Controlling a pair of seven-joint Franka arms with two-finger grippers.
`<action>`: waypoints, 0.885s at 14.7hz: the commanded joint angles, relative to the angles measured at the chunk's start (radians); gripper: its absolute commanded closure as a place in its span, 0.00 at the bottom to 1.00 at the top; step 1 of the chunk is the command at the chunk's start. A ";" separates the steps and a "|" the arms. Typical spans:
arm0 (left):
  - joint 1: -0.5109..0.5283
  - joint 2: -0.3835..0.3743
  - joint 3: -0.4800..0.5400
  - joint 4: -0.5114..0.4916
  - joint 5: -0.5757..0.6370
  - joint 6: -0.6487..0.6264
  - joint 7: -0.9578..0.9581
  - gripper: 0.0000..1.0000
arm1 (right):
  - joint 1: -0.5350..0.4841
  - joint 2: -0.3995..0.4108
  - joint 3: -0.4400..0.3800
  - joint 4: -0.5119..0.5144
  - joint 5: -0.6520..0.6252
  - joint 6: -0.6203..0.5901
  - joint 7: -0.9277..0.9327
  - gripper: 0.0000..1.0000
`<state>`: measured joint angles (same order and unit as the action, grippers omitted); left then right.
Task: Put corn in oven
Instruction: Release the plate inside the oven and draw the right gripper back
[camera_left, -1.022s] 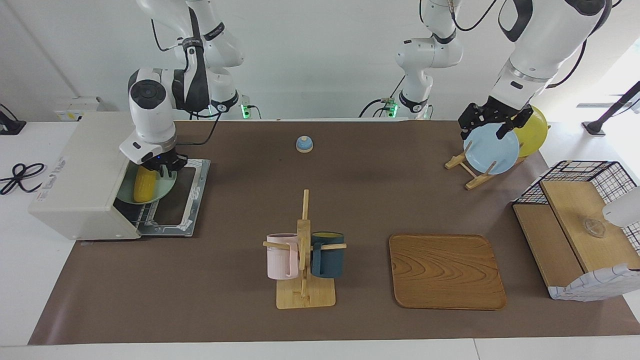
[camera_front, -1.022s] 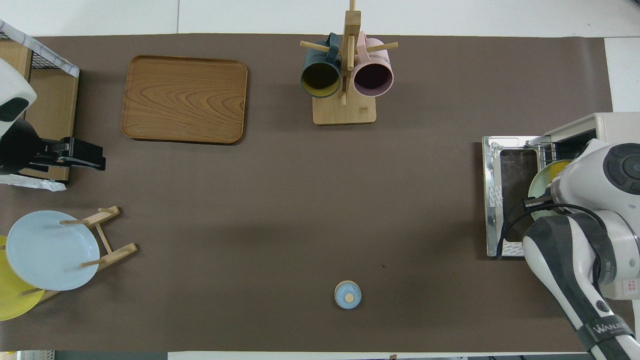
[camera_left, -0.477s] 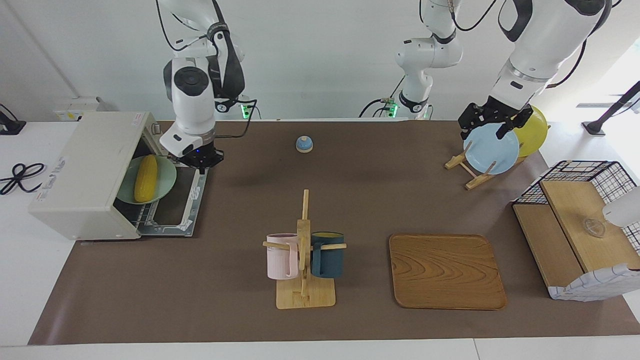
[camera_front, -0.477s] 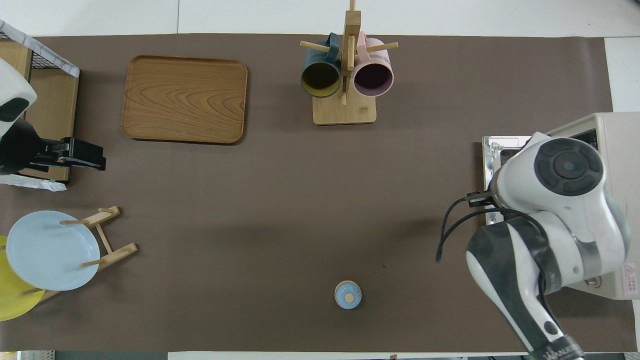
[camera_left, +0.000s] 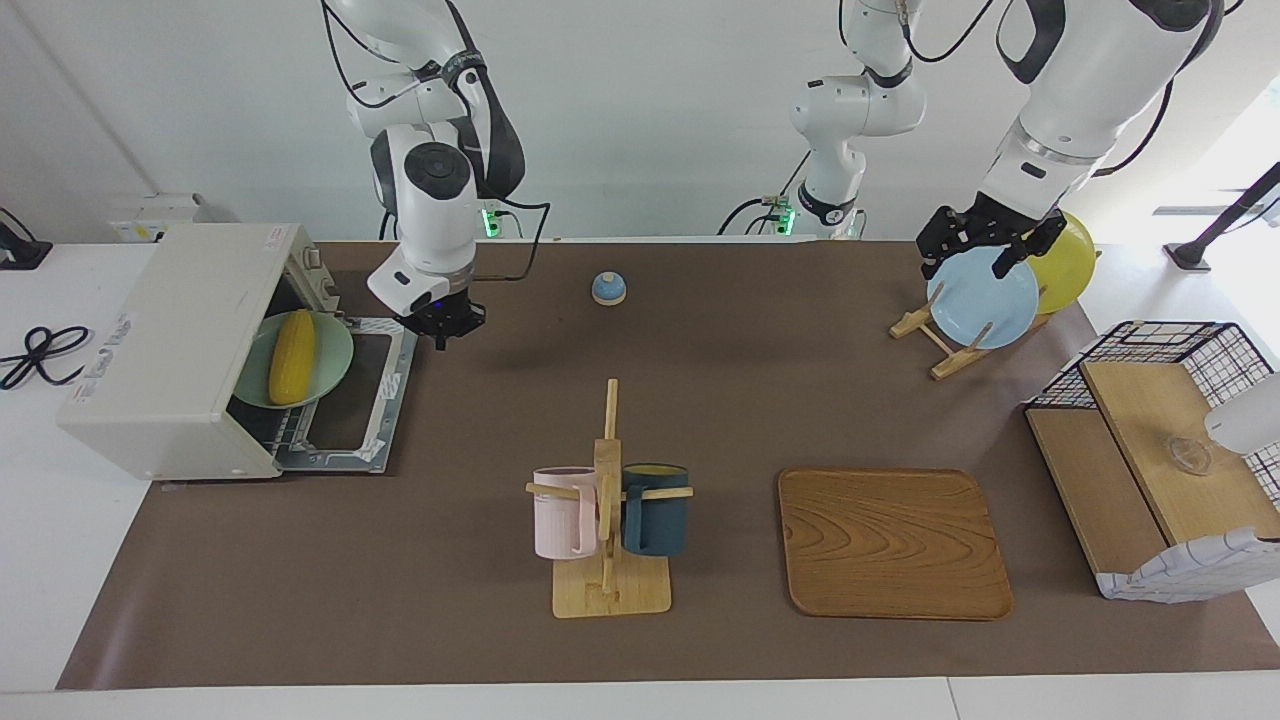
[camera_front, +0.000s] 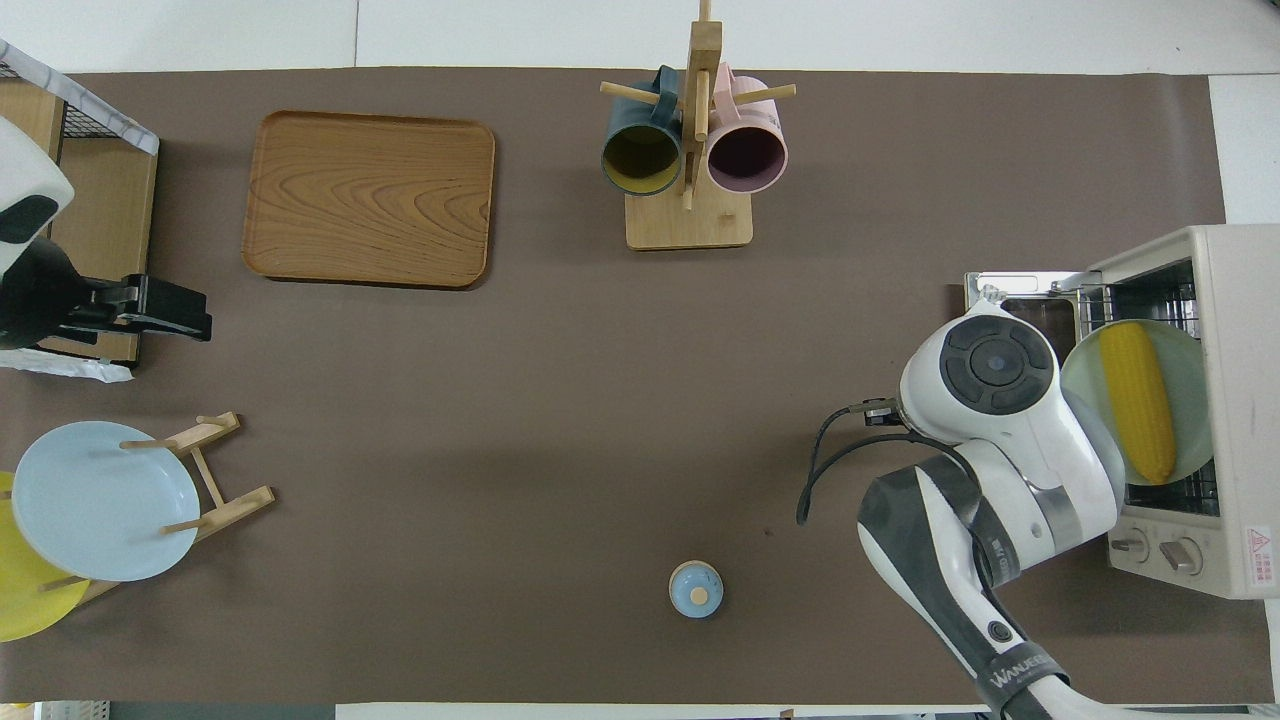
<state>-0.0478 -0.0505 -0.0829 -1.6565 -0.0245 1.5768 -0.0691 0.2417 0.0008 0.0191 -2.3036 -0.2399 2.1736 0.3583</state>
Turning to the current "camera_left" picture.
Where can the wooden mug rack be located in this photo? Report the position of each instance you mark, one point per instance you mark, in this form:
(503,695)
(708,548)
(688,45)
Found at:
(610,598)

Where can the small blue dome lid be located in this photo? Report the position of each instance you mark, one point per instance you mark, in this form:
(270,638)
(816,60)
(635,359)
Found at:
(609,290)

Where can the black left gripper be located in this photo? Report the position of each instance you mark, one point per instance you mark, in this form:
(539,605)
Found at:
(995,222)

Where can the black camera stand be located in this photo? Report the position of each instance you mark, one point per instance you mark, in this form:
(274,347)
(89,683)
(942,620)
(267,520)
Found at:
(1190,255)

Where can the white power box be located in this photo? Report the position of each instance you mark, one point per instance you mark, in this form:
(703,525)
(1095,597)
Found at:
(150,215)

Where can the low light wooden board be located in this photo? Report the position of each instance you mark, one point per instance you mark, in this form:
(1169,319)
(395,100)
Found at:
(1090,480)

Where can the dark blue mug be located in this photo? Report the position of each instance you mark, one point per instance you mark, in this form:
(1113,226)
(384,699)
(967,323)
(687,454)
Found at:
(660,520)

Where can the pink mug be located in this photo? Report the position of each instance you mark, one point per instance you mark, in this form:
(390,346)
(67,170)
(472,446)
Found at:
(560,515)

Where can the wooden plate rack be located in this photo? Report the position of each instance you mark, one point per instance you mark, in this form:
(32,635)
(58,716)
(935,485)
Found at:
(945,362)

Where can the black clamp mount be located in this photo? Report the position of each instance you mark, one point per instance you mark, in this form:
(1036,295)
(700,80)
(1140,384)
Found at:
(20,255)

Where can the yellow plate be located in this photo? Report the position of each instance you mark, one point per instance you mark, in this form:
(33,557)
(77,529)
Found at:
(1070,270)

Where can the light blue plate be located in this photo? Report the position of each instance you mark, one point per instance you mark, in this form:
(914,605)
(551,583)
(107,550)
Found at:
(985,305)

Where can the yellow corn cob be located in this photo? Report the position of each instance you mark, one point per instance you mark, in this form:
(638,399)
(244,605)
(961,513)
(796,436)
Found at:
(292,360)

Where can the brown table mat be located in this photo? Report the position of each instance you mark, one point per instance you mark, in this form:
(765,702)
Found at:
(500,420)

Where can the pale green round plate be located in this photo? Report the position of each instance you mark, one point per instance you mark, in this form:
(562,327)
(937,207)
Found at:
(335,360)

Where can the tall light wooden board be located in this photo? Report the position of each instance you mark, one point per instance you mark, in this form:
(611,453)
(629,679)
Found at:
(1150,420)

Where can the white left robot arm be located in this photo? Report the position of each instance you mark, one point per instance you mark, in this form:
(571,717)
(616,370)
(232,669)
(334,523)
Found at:
(1090,70)

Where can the brown wooden tray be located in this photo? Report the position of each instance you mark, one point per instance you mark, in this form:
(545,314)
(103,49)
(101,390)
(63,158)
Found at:
(890,540)

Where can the beige toaster oven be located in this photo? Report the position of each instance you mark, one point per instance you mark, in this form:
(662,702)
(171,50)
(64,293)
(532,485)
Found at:
(150,340)

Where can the small clear glass dish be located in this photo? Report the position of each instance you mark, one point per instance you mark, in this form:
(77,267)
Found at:
(1188,457)

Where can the glass oven door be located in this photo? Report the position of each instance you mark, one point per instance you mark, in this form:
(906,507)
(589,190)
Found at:
(385,400)

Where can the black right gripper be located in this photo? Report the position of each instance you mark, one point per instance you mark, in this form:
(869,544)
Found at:
(445,315)

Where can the white rounded object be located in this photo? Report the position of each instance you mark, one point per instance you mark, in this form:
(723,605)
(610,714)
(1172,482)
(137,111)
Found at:
(1250,420)

